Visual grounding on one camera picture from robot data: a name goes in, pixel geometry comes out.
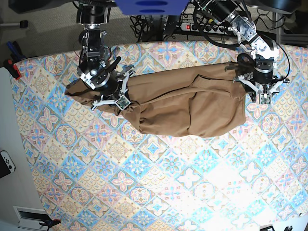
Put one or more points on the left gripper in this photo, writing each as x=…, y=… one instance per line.
x=260, y=88

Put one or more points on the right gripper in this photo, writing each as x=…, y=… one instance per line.
x=112, y=88

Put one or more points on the brown t-shirt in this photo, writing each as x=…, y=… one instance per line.
x=201, y=100

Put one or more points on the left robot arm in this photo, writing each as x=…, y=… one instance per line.
x=256, y=66

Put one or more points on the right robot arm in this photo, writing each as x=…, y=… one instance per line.
x=95, y=68

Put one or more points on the patterned tile tablecloth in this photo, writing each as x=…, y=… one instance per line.
x=95, y=172

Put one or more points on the white power strip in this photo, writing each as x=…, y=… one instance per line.
x=208, y=28

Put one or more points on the red black table clamp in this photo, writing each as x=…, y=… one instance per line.
x=12, y=69

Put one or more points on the white game controller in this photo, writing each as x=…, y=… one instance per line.
x=8, y=161

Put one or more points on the orange black bottom clamp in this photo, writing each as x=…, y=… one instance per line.
x=49, y=223

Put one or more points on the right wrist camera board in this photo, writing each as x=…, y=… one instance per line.
x=123, y=102

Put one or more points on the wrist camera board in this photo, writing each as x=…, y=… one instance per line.
x=123, y=102
x=265, y=98

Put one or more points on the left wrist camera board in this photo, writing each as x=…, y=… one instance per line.
x=265, y=98

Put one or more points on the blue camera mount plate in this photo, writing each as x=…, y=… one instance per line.
x=151, y=7

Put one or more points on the blue handled clamp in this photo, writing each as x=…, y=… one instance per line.
x=16, y=52

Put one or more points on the white wall vent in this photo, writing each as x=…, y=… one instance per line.
x=30, y=219

